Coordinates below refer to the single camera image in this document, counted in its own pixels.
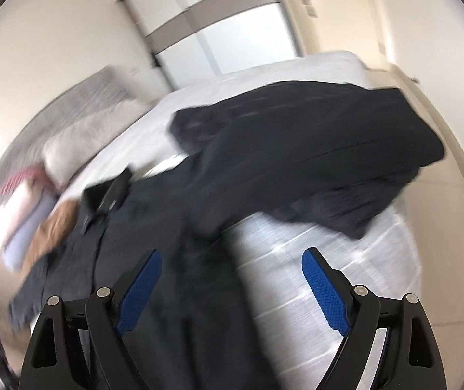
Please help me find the cream door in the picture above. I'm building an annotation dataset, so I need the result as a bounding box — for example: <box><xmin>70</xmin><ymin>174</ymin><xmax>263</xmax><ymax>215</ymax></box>
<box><xmin>285</xmin><ymin>0</ymin><xmax>385</xmax><ymax>63</ymax></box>

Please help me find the grey padded headboard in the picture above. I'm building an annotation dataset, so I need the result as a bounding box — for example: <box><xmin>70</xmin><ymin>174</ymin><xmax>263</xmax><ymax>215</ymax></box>
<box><xmin>0</xmin><ymin>65</ymin><xmax>132</xmax><ymax>209</ymax></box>

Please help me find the bed with grey sheet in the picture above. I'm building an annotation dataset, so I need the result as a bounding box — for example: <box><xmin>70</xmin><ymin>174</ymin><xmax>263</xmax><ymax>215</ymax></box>
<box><xmin>59</xmin><ymin>51</ymin><xmax>377</xmax><ymax>196</ymax></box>

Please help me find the beige grey pillow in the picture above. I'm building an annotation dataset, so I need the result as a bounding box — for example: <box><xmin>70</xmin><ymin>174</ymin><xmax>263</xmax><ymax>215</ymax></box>
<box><xmin>42</xmin><ymin>99</ymin><xmax>156</xmax><ymax>191</ymax></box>

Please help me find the pink striped pillow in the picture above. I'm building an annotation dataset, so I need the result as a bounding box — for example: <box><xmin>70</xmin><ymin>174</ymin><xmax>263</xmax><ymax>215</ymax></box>
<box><xmin>0</xmin><ymin>166</ymin><xmax>54</xmax><ymax>196</ymax></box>

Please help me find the large black coat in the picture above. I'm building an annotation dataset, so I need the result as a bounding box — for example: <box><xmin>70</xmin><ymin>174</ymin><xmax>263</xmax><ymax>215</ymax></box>
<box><xmin>169</xmin><ymin>81</ymin><xmax>446</xmax><ymax>241</ymax></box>

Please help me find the blue grey pillow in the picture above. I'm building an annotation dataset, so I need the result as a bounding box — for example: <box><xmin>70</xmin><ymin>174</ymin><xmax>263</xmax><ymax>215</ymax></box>
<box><xmin>3</xmin><ymin>195</ymin><xmax>60</xmax><ymax>271</ymax></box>

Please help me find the white sliding wardrobe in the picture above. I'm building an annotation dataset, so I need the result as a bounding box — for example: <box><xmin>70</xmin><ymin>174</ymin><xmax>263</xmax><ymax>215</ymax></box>
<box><xmin>118</xmin><ymin>0</ymin><xmax>305</xmax><ymax>91</ymax></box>

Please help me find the pale pink pillow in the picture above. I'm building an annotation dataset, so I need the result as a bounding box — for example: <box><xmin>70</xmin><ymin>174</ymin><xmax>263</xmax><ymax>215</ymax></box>
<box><xmin>0</xmin><ymin>182</ymin><xmax>59</xmax><ymax>253</ymax></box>

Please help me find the brown pillow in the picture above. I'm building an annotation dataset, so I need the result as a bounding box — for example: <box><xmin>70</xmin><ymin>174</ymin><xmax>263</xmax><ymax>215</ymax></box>
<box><xmin>24</xmin><ymin>200</ymin><xmax>80</xmax><ymax>269</ymax></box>

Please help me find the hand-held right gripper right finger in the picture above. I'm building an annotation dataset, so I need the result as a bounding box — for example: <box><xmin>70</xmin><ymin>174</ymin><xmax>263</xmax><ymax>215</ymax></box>
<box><xmin>301</xmin><ymin>247</ymin><xmax>448</xmax><ymax>390</ymax></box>

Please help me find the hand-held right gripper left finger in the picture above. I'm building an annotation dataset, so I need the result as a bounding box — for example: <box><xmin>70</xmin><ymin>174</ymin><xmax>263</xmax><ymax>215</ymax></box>
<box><xmin>18</xmin><ymin>249</ymin><xmax>163</xmax><ymax>390</ymax></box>

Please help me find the grey checked blanket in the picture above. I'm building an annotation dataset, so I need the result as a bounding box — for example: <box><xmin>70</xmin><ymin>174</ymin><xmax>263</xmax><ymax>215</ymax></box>
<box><xmin>142</xmin><ymin>156</ymin><xmax>424</xmax><ymax>390</ymax></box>

